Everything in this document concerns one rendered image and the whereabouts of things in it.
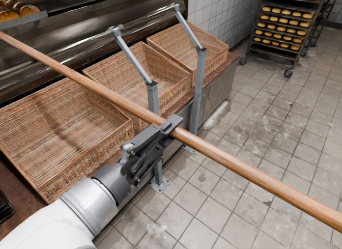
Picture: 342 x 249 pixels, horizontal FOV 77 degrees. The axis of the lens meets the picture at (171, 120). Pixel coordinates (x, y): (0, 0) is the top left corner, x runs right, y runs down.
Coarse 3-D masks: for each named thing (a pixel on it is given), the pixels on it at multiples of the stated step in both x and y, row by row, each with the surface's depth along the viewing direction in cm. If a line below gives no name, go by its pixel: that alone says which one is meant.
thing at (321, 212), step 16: (0, 32) 87; (32, 48) 78; (48, 64) 72; (80, 80) 64; (112, 96) 59; (144, 112) 54; (176, 128) 50; (192, 144) 48; (208, 144) 47; (224, 160) 44; (240, 160) 44; (256, 176) 42; (272, 192) 41; (288, 192) 39; (304, 208) 38; (320, 208) 37; (336, 224) 36
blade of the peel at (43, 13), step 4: (36, 12) 106; (40, 12) 107; (44, 12) 109; (24, 16) 103; (28, 16) 104; (32, 16) 105; (36, 16) 107; (40, 16) 108; (44, 16) 110; (8, 20) 98; (12, 20) 99; (16, 20) 101; (20, 20) 102; (24, 20) 103; (28, 20) 105; (0, 24) 96; (4, 24) 98; (8, 24) 99; (12, 24) 100; (16, 24) 101; (0, 28) 97; (4, 28) 98
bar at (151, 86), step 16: (144, 16) 112; (176, 16) 132; (112, 32) 100; (64, 48) 85; (128, 48) 104; (16, 64) 75; (32, 64) 78; (0, 80) 72; (144, 80) 109; (192, 112) 170; (192, 128) 181; (160, 160) 150; (160, 176) 163; (160, 192) 165
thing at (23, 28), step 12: (96, 0) 132; (108, 0) 132; (120, 0) 139; (60, 12) 115; (72, 12) 118; (84, 12) 124; (24, 24) 103; (36, 24) 107; (48, 24) 111; (12, 36) 101
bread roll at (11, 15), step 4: (0, 12) 98; (4, 12) 98; (8, 12) 99; (12, 12) 100; (0, 16) 97; (4, 16) 98; (8, 16) 98; (12, 16) 99; (16, 16) 101; (0, 20) 97; (4, 20) 98
